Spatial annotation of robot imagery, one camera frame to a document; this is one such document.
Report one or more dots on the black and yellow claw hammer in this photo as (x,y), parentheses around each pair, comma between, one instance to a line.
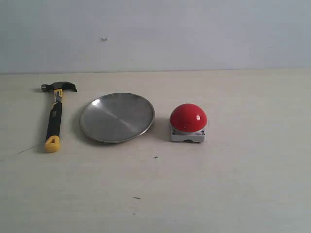
(52,141)

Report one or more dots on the round stainless steel plate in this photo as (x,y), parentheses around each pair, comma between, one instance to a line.
(117,117)

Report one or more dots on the red dome push button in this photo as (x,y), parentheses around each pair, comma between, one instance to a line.
(188,122)

